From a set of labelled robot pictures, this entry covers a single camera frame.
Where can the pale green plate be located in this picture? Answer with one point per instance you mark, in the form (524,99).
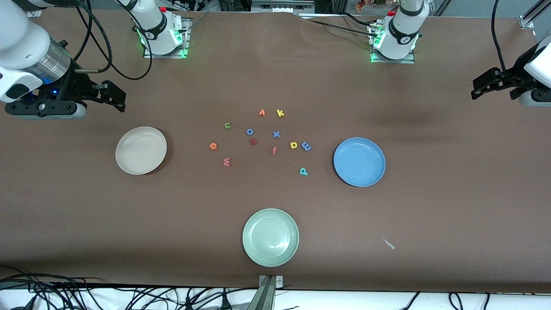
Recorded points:
(270,237)

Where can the metal table edge bracket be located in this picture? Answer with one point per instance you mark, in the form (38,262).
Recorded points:
(267,295)

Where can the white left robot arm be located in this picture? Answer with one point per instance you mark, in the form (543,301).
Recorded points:
(402,30)

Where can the blue foam letter m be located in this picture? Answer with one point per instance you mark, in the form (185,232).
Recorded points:
(306,146)

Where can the teal foam letter p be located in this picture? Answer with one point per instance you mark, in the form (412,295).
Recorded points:
(303,172)

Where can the grey equipment box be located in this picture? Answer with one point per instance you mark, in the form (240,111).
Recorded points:
(282,5)

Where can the orange brown background object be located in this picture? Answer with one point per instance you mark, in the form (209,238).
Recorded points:
(370,4)

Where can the blue plate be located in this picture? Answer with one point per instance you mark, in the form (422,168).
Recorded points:
(359,162)

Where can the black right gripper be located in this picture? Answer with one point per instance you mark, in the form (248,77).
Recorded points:
(74,86)

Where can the aluminium frame profile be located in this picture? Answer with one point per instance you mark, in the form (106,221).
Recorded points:
(34,13)
(533,15)

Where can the beige brown plate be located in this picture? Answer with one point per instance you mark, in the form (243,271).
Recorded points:
(141,150)

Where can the white paper scrap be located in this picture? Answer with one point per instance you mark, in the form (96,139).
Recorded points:
(388,243)

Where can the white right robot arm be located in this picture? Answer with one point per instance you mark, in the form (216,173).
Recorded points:
(21,38)

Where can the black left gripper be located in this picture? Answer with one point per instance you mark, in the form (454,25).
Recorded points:
(513,79)

